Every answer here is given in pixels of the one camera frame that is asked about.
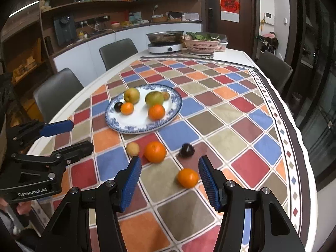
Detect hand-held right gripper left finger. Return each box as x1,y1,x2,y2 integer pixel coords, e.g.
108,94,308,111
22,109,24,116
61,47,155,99
35,156,142,252

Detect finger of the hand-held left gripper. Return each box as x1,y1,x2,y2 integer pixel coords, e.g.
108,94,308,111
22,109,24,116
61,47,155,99
12,141,94,166
6,120,74,144

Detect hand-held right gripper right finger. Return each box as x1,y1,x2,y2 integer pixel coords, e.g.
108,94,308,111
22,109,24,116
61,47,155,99
198,156,306,252

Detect orange tangerine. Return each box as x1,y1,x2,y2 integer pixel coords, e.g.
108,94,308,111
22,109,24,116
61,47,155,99
177,168,199,189
148,104,166,121
143,141,167,163
120,102,134,115

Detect blue rimmed white plate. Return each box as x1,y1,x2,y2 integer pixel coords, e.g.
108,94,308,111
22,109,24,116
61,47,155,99
105,84,183,134

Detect yellow pear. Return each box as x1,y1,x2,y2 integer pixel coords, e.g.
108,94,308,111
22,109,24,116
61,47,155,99
124,88,141,104

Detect green pear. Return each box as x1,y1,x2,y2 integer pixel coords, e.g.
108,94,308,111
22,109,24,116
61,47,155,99
145,91,165,106

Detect person's left hand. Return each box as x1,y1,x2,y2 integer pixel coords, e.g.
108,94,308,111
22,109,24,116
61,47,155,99
16,202,33,216

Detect grey dining chair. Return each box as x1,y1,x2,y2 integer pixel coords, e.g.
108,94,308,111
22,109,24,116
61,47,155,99
99,38,139,71
33,68,85,123
256,51,293,95

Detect colourful checkered tablecloth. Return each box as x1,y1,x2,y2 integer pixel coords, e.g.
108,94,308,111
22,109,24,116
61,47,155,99
31,55,303,252

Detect glass display cabinet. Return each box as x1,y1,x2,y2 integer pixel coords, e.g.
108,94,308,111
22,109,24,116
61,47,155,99
0,0,54,126

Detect white induction cooker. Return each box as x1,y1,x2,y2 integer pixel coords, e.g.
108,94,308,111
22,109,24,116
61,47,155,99
147,42,184,54

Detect pink colander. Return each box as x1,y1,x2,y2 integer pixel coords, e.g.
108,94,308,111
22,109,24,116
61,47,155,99
182,35,228,55

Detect steel pot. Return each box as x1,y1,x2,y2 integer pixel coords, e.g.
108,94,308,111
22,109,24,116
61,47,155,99
146,31,184,45

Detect glass sliding door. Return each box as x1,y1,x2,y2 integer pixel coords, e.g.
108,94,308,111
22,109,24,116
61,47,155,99
286,0,336,185

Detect green leafy vegetables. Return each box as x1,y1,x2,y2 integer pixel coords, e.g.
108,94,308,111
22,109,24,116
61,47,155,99
185,31,221,41

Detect high chair with doll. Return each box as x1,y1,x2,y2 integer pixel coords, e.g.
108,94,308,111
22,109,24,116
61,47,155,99
258,31,279,56

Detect dark wooden door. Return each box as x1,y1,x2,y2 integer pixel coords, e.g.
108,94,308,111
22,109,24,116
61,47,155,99
202,0,259,59

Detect red and white wall calendar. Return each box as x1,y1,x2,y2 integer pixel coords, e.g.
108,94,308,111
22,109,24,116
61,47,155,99
220,0,240,22

